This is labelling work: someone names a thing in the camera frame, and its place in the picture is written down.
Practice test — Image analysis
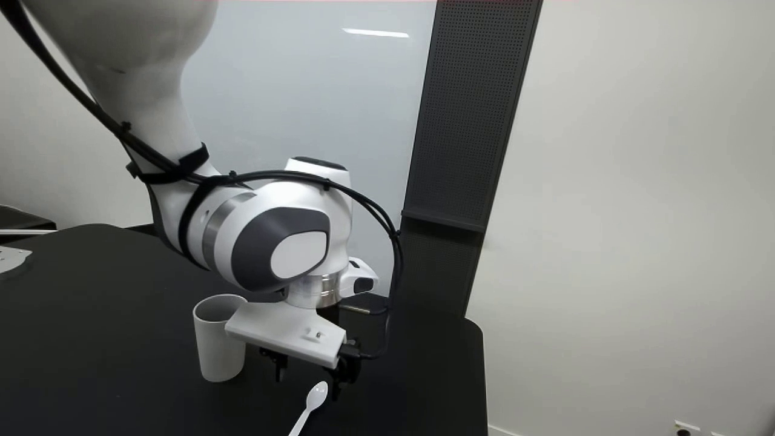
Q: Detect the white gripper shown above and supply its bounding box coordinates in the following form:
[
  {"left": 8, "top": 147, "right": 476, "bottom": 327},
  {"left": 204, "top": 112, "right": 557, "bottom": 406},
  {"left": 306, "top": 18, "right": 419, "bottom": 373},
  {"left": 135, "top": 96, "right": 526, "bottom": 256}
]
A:
[{"left": 225, "top": 302, "right": 362, "bottom": 390}]

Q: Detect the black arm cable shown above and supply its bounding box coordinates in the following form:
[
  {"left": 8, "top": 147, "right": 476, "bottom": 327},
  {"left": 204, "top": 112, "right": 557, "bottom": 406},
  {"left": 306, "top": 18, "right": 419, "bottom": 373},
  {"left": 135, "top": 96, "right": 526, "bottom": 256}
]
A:
[{"left": 0, "top": 0, "right": 404, "bottom": 302}]

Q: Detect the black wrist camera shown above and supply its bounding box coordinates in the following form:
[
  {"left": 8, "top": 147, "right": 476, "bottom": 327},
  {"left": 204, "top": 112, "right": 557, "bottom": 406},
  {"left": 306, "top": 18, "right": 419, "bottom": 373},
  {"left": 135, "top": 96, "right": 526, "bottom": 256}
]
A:
[{"left": 340, "top": 296, "right": 393, "bottom": 361}]

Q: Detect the whiteboard panel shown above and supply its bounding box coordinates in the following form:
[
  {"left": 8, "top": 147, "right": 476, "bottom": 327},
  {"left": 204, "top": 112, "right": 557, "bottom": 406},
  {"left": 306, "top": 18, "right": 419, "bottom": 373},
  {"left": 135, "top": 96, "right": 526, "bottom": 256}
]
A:
[{"left": 157, "top": 0, "right": 433, "bottom": 287}]

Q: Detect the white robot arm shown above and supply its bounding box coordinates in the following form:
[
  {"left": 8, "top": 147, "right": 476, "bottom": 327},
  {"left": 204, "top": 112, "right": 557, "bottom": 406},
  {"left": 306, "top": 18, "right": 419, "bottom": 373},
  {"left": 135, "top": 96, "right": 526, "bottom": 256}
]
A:
[{"left": 3, "top": 0, "right": 356, "bottom": 383}]

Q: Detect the black vertical post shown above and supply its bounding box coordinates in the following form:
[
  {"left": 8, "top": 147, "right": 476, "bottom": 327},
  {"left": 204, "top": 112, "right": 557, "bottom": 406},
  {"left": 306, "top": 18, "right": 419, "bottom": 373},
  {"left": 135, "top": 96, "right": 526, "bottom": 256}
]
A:
[{"left": 396, "top": 0, "right": 545, "bottom": 318}]

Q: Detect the white plastic spoon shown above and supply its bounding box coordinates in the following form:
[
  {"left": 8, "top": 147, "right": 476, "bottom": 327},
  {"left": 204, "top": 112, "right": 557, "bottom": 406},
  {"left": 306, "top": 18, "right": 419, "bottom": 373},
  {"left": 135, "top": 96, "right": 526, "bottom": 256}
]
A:
[{"left": 289, "top": 379, "right": 329, "bottom": 436}]

